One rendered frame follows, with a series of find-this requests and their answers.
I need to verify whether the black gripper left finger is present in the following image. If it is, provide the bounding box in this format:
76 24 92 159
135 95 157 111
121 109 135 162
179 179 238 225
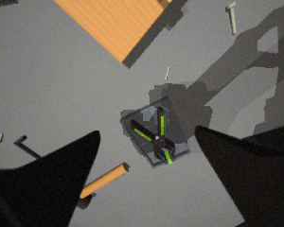
0 131 100 227

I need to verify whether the mallet with wooden handle and black head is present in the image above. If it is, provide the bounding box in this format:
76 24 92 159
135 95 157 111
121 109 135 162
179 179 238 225
77 163 129 210

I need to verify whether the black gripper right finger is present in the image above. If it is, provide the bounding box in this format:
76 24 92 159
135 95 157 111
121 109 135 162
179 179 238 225
194 126 284 227

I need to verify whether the black l-shaped bar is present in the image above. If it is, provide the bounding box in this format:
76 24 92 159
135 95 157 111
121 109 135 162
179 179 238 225
13 135 41 159

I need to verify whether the black and green spring clamp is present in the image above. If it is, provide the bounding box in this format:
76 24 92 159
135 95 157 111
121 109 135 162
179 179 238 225
131 107 176 165

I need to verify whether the light wooden board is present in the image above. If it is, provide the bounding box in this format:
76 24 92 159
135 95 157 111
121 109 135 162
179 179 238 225
53 0 166 63

